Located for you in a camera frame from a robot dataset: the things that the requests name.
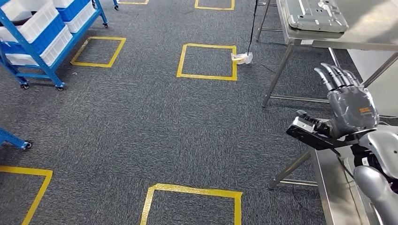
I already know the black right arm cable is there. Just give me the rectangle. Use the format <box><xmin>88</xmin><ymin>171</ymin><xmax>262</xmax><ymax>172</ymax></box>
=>
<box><xmin>331</xmin><ymin>148</ymin><xmax>355</xmax><ymax>181</ymax></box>

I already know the white ribbed storage bin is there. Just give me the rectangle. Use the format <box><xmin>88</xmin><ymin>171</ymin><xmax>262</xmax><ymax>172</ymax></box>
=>
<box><xmin>63</xmin><ymin>1</ymin><xmax>96</xmax><ymax>34</ymax></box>
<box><xmin>4</xmin><ymin>24</ymin><xmax>74</xmax><ymax>68</ymax></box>
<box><xmin>0</xmin><ymin>0</ymin><xmax>60</xmax><ymax>44</ymax></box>
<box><xmin>51</xmin><ymin>0</ymin><xmax>75</xmax><ymax>8</ymax></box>

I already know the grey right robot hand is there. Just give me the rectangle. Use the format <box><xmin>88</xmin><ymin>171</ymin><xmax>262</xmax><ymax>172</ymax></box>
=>
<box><xmin>295</xmin><ymin>62</ymin><xmax>380</xmax><ymax>139</ymax></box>

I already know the blue plastic storage bin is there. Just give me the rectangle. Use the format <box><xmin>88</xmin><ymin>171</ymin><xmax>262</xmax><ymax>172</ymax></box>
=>
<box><xmin>1</xmin><ymin>14</ymin><xmax>66</xmax><ymax>55</ymax></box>
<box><xmin>56</xmin><ymin>0</ymin><xmax>92</xmax><ymax>23</ymax></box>

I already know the stainless steel workbench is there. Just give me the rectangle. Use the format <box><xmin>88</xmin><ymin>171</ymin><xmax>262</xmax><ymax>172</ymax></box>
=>
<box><xmin>268</xmin><ymin>124</ymin><xmax>398</xmax><ymax>225</ymax></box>
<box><xmin>255</xmin><ymin>0</ymin><xmax>398</xmax><ymax>109</ymax></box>

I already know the black hanging cable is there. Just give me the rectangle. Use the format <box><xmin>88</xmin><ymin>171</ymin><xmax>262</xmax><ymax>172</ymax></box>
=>
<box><xmin>247</xmin><ymin>0</ymin><xmax>259</xmax><ymax>55</ymax></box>

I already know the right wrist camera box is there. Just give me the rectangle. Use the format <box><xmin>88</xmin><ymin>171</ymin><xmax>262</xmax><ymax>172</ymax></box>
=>
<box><xmin>286</xmin><ymin>116</ymin><xmax>361</xmax><ymax>151</ymax></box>

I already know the yellow floor tape square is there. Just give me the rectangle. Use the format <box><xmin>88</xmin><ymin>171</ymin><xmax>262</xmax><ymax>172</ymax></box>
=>
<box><xmin>0</xmin><ymin>165</ymin><xmax>54</xmax><ymax>225</ymax></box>
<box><xmin>70</xmin><ymin>37</ymin><xmax>127</xmax><ymax>68</ymax></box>

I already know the white cabinet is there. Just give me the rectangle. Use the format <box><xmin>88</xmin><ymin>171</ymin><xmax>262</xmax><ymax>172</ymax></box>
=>
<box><xmin>346</xmin><ymin>49</ymin><xmax>398</xmax><ymax>118</ymax></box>

